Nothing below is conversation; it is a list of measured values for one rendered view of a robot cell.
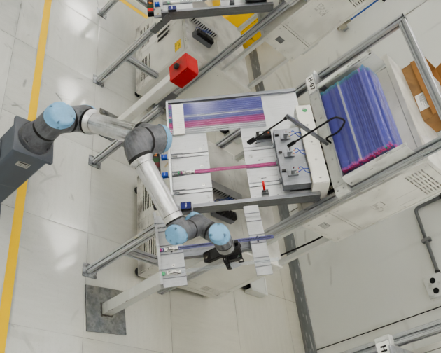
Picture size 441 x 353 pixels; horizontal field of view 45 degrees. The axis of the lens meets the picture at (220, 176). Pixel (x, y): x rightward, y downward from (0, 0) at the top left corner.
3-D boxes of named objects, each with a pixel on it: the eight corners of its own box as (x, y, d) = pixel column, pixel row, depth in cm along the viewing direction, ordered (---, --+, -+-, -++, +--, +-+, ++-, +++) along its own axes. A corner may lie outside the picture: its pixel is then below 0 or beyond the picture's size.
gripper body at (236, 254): (244, 262, 219) (239, 252, 209) (225, 267, 220) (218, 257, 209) (241, 246, 223) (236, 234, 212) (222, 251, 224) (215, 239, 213)
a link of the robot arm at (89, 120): (57, 103, 229) (155, 129, 203) (82, 101, 242) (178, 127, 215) (55, 129, 232) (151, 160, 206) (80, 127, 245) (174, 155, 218)
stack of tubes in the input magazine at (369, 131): (341, 172, 245) (393, 143, 230) (319, 92, 274) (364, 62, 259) (356, 181, 252) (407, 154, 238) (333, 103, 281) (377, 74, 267)
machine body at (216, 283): (130, 279, 308) (204, 237, 275) (130, 180, 348) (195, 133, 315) (210, 302, 349) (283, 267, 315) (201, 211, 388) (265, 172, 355)
